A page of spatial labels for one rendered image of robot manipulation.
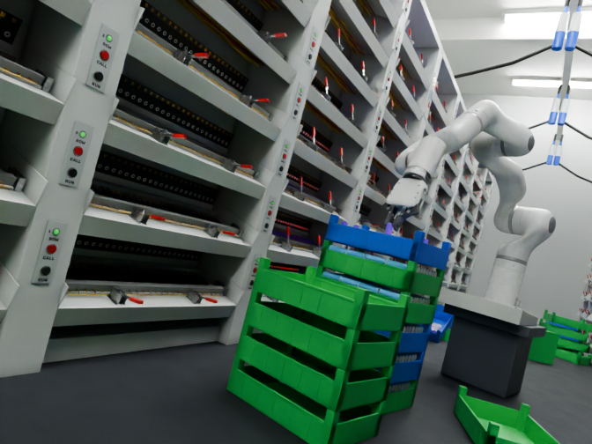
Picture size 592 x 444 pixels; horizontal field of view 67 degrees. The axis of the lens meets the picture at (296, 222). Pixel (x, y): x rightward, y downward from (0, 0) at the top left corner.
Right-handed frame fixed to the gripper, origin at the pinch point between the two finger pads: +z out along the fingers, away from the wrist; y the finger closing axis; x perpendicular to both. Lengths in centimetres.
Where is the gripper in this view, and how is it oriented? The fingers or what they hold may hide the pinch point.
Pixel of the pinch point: (393, 222)
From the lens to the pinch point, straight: 134.4
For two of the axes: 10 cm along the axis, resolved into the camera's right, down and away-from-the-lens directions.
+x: -4.8, -5.8, -6.6
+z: -4.9, 8.0, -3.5
